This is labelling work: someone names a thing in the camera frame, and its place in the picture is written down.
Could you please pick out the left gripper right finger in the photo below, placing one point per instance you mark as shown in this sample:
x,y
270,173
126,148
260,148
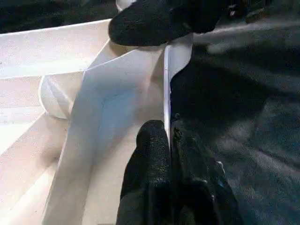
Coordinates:
x,y
199,187

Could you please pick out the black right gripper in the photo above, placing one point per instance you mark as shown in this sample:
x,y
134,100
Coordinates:
x,y
215,11

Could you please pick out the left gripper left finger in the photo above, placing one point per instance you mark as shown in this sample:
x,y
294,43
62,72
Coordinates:
x,y
147,175

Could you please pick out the black glossy mat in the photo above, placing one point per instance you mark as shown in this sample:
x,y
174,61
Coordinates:
x,y
246,105

